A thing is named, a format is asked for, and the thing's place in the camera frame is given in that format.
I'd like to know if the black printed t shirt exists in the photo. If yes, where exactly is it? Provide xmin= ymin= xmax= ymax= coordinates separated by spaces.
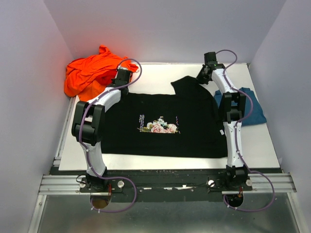
xmin=101 ymin=76 xmax=227 ymax=158

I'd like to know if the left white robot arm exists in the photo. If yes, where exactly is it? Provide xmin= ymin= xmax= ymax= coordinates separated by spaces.
xmin=71 ymin=67 xmax=133 ymax=192

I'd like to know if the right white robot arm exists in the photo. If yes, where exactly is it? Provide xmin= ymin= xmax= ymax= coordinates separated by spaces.
xmin=196 ymin=51 xmax=249 ymax=190

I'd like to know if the red t shirt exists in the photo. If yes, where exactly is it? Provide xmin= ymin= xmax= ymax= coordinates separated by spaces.
xmin=98 ymin=69 xmax=117 ymax=86

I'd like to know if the orange t shirt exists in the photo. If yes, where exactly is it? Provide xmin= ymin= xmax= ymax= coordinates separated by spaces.
xmin=64 ymin=45 xmax=138 ymax=101

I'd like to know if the folded blue t shirt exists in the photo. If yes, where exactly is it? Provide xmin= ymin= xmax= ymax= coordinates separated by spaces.
xmin=214 ymin=87 xmax=267 ymax=127

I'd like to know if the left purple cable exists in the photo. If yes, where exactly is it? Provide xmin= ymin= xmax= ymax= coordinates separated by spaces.
xmin=77 ymin=58 xmax=142 ymax=214

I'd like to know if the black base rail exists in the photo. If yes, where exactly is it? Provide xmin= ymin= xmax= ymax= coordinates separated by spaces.
xmin=50 ymin=168 xmax=282 ymax=203

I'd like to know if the aluminium frame rail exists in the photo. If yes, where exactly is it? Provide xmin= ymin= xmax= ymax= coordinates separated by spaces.
xmin=27 ymin=97 xmax=81 ymax=233

